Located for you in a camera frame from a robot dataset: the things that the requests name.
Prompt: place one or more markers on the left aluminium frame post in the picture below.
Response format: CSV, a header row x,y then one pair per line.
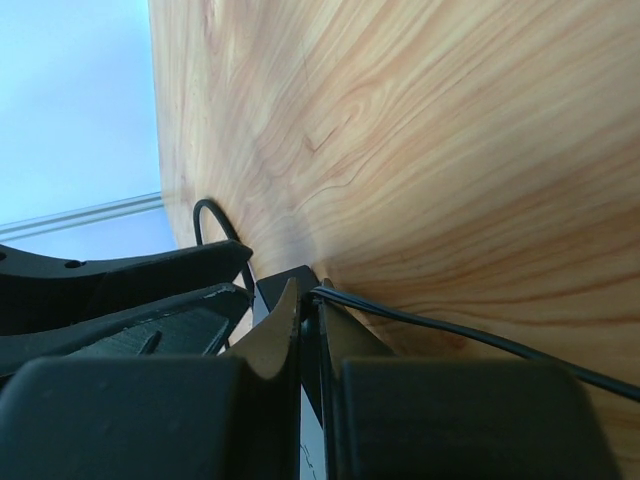
x,y
81,217

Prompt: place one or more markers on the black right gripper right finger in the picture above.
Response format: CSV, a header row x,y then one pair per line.
x,y
386,417

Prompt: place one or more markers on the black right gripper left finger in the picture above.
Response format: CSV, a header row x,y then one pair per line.
x,y
209,415

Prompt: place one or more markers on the black network switch box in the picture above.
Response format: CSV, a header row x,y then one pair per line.
x,y
268,291

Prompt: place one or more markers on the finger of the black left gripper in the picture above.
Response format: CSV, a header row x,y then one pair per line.
x,y
37,287
199,322

